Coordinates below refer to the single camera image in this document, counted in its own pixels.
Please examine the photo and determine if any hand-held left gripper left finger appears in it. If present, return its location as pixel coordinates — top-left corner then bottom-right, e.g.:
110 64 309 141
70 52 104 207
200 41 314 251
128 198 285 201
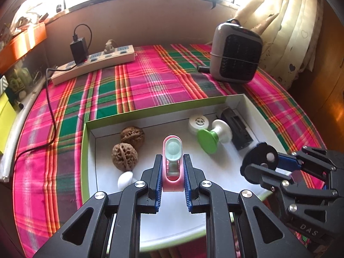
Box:
32 154 163 258

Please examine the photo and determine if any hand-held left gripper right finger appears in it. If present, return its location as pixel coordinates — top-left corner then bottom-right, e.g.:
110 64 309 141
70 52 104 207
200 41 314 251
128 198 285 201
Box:
183 154 313 258

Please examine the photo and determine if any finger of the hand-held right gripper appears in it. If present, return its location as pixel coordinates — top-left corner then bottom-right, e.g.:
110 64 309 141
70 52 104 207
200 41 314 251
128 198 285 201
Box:
259 167 344 244
278 146 344 179

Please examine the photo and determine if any black disc with white dots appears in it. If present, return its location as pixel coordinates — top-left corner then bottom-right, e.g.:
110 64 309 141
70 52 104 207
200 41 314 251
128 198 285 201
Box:
240 142 279 184

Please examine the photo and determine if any white mushroom-shaped knob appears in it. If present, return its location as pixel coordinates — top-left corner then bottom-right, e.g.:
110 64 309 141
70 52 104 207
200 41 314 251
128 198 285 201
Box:
117 170 133 190

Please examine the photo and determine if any round brown walnut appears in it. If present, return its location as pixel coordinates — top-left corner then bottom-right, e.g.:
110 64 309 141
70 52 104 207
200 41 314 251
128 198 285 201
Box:
111 143 140 172

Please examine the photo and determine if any green and white knob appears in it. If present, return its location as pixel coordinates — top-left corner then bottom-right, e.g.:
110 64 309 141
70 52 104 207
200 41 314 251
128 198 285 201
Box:
197 120 233 154

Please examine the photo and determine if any green cardboard box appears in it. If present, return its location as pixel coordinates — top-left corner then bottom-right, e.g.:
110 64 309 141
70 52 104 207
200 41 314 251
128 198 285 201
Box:
81 94 293 252

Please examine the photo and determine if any black rectangular case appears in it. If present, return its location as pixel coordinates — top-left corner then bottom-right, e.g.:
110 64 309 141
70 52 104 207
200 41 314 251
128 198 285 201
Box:
220 107 254 151

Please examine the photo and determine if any white round cap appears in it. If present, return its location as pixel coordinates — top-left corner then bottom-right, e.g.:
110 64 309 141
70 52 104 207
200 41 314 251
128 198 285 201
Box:
188 114 209 135

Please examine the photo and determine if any plaid tablecloth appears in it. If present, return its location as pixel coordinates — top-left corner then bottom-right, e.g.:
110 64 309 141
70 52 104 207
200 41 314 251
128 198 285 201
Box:
12 43 331 258

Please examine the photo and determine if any grey fan heater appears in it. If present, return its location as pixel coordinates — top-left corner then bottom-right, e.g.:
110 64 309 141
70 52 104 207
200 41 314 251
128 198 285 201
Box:
210 19 263 82

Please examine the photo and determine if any cream heart-print curtain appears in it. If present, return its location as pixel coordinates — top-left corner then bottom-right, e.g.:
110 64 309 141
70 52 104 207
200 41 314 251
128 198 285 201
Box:
234 0 327 90

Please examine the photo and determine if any beige power strip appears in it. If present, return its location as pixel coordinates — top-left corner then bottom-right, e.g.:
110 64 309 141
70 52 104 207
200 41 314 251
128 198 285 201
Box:
51 45 135 85

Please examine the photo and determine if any beige plug adapter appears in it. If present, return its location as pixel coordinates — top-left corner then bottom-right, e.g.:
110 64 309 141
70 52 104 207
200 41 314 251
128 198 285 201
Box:
104 40 116 55

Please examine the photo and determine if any black charger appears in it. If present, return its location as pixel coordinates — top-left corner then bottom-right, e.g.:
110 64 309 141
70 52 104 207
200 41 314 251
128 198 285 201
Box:
70 38 89 66

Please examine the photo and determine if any yellow-green box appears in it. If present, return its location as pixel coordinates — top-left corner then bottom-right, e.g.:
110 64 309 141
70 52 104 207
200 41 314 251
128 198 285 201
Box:
0 95 17 155

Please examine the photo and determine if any black window hook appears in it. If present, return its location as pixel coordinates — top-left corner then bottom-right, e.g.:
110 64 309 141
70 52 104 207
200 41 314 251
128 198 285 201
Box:
207 0 226 10

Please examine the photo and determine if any orange box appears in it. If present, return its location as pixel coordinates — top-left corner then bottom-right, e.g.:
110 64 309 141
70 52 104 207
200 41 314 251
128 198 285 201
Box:
0 23 47 72

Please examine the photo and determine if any black charger cable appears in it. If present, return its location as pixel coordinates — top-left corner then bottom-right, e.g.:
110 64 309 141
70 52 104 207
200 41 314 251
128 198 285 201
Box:
12 24 93 183

